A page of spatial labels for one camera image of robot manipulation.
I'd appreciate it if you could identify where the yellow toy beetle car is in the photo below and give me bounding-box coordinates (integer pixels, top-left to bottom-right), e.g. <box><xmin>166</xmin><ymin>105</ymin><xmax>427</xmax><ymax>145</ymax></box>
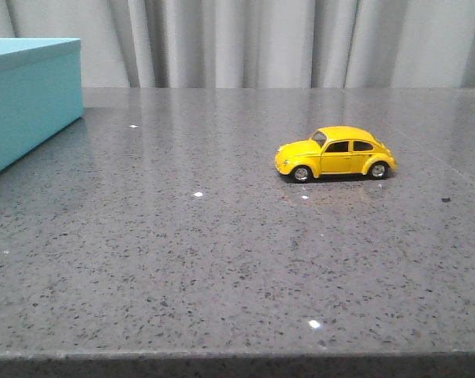
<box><xmin>275</xmin><ymin>125</ymin><xmax>398</xmax><ymax>183</ymax></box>

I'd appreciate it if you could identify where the turquoise blue box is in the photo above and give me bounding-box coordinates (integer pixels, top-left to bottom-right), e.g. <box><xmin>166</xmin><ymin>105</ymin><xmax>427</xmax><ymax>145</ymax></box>
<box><xmin>0</xmin><ymin>38</ymin><xmax>84</xmax><ymax>172</ymax></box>

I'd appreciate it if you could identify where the grey pleated curtain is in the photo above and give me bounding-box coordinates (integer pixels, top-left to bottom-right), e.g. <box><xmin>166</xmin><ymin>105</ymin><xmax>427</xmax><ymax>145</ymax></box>
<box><xmin>0</xmin><ymin>0</ymin><xmax>475</xmax><ymax>88</ymax></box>

